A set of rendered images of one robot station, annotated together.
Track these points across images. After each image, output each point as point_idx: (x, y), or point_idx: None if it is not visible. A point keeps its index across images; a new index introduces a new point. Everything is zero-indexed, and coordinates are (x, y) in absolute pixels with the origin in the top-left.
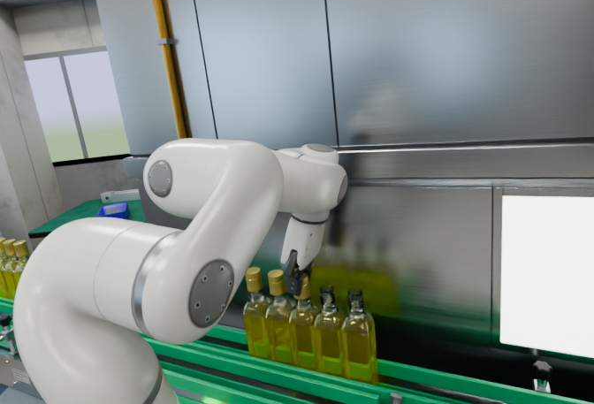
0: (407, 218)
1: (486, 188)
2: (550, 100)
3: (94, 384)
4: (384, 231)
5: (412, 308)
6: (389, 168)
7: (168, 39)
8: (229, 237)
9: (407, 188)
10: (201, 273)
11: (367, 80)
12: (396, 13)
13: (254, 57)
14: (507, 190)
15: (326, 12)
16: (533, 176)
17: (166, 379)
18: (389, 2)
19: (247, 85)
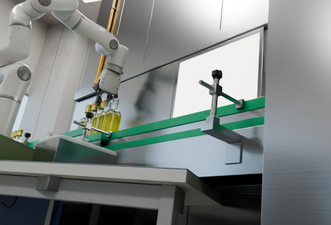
0: (152, 82)
1: (176, 61)
2: (200, 28)
3: (18, 14)
4: (145, 90)
5: None
6: (152, 65)
7: None
8: None
9: (154, 70)
10: None
11: (155, 38)
12: (167, 14)
13: (128, 40)
14: (181, 59)
15: (150, 19)
16: (190, 53)
17: (30, 32)
18: (166, 11)
19: None
